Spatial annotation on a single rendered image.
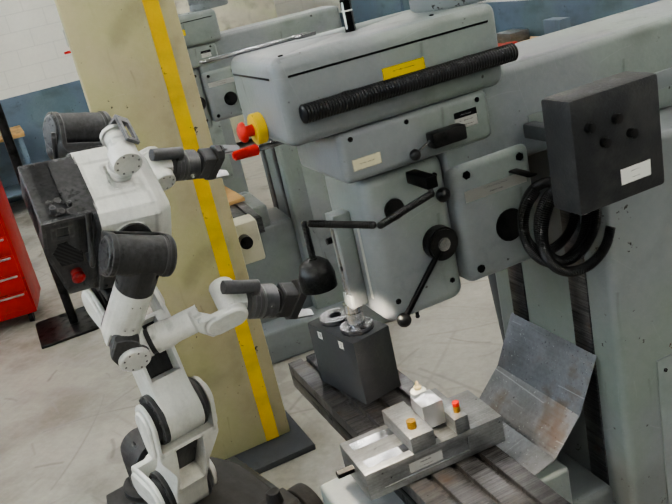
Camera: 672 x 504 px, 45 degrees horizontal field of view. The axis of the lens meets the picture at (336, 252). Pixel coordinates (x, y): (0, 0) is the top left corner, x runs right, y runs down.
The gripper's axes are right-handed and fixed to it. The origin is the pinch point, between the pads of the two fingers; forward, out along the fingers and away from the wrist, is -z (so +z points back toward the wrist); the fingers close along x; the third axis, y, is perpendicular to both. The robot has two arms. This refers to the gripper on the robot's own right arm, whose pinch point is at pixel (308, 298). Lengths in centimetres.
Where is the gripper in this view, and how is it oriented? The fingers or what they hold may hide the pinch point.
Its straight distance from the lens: 214.1
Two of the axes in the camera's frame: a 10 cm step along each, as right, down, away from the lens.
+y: -4.2, -6.4, 6.4
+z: -8.4, 0.1, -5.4
